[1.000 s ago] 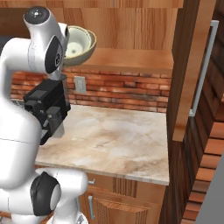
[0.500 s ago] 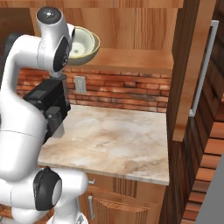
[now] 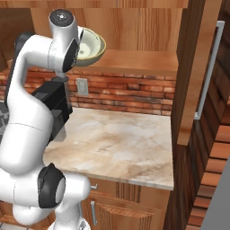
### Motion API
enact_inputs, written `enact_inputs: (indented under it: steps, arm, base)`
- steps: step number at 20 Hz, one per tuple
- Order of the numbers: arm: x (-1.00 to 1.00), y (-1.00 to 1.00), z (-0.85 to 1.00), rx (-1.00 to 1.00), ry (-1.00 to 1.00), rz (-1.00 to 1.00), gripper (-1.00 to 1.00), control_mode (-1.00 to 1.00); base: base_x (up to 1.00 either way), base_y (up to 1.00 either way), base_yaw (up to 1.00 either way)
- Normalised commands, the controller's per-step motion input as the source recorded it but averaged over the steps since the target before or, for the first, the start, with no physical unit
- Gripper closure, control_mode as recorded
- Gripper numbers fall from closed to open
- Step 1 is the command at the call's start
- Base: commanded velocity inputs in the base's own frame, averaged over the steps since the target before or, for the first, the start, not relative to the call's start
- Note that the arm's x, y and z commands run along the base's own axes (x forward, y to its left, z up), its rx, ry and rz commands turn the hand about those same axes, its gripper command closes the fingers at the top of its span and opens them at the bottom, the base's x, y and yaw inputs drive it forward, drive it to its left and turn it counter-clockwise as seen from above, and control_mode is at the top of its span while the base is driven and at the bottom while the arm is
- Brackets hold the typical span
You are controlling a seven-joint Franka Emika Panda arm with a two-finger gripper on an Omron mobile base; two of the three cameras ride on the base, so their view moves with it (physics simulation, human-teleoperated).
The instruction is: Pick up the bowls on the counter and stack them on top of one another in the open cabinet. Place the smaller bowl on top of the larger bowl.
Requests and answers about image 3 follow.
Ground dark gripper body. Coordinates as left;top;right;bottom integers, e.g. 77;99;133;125
31;80;74;121

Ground beige bowl with green rim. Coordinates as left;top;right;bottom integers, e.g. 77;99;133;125
75;26;108;67

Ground wooden base cabinet door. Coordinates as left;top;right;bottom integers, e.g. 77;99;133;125
80;192;169;230

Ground tall dark wooden cabinet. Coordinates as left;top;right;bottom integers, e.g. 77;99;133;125
163;0;230;230

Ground black hob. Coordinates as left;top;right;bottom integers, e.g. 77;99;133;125
0;101;12;145

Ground wooden drawer front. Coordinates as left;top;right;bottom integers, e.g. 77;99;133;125
86;177;173;210

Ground grey wall socket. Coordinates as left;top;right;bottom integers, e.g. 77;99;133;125
75;77;90;97

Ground silver base cabinet door handle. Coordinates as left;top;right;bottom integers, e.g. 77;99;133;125
90;199;99;226

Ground wooden wall cabinet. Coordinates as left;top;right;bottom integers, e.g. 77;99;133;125
0;0;190;77

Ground wooden wall cabinet door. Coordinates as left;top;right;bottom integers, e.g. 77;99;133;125
175;0;225;146

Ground silver wall cabinet door handle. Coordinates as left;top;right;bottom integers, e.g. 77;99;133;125
193;20;226;121

